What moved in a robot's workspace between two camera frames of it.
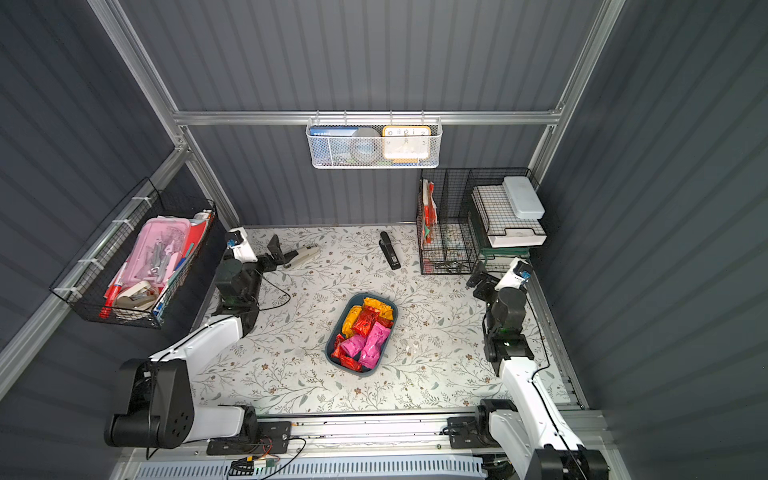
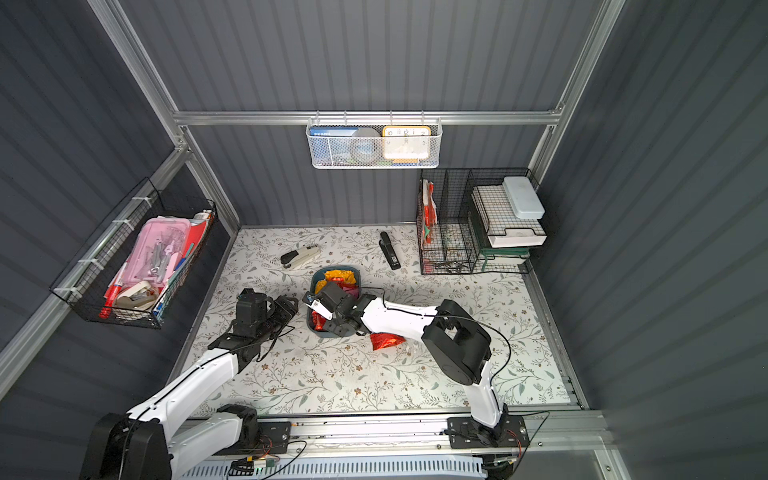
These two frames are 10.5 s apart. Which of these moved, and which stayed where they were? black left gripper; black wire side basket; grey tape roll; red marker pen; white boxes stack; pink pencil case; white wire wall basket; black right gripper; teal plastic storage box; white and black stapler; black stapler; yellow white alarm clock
Moved: black right gripper; black left gripper; teal plastic storage box
Stayed: white and black stapler; red marker pen; pink pencil case; yellow white alarm clock; grey tape roll; white wire wall basket; black stapler; black wire side basket; white boxes stack
